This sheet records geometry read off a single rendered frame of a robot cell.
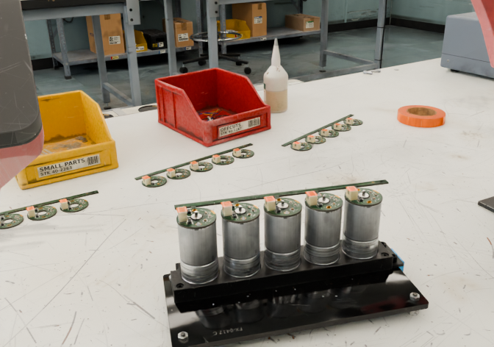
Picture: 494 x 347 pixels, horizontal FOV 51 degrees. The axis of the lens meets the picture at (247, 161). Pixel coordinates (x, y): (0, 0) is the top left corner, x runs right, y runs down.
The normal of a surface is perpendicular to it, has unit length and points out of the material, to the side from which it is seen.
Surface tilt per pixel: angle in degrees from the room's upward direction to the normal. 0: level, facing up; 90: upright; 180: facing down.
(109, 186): 0
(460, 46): 90
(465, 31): 90
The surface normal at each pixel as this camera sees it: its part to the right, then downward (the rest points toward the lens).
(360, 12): 0.51, 0.33
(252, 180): -0.02, -0.92
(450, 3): -0.86, 0.22
